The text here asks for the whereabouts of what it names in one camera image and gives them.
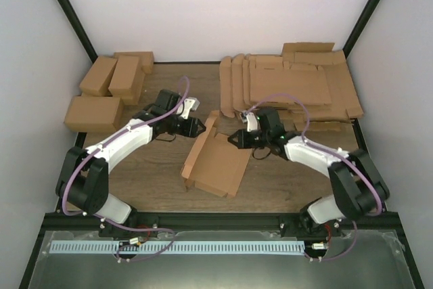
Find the cardboard box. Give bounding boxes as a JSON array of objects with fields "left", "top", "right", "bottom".
[
  {"left": 79, "top": 56, "right": 117, "bottom": 97},
  {"left": 112, "top": 51, "right": 155, "bottom": 74},
  {"left": 108, "top": 55, "right": 141, "bottom": 97},
  {"left": 181, "top": 110, "right": 252, "bottom": 198},
  {"left": 120, "top": 69, "right": 145, "bottom": 106},
  {"left": 64, "top": 96, "right": 124, "bottom": 133}
]

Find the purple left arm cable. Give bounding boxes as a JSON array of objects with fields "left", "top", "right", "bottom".
[{"left": 60, "top": 76, "right": 191, "bottom": 236}]

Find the folded cardboard box front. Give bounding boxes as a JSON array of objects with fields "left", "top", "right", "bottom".
[{"left": 64, "top": 96, "right": 124, "bottom": 133}]

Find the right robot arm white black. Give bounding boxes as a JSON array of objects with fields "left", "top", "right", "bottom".
[{"left": 228, "top": 108, "right": 390, "bottom": 237}]

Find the black aluminium frame rail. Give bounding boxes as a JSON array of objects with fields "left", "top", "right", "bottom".
[{"left": 43, "top": 211, "right": 400, "bottom": 236}]

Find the light blue slotted cable duct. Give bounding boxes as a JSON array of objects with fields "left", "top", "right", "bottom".
[{"left": 49, "top": 240, "right": 305, "bottom": 256}]

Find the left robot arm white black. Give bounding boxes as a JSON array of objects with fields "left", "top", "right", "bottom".
[{"left": 55, "top": 89, "right": 206, "bottom": 238}]

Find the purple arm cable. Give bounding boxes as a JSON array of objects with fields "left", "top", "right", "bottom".
[
  {"left": 245, "top": 94, "right": 385, "bottom": 263},
  {"left": 60, "top": 76, "right": 191, "bottom": 236}
]

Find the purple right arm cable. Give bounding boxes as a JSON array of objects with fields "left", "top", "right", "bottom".
[{"left": 245, "top": 94, "right": 385, "bottom": 263}]

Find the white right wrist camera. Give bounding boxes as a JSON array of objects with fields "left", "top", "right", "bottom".
[{"left": 240, "top": 111, "right": 258, "bottom": 133}]

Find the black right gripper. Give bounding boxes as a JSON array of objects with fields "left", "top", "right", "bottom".
[{"left": 228, "top": 130, "right": 271, "bottom": 150}]

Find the stack of flat cardboard blanks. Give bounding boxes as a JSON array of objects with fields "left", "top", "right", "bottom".
[{"left": 219, "top": 42, "right": 364, "bottom": 131}]

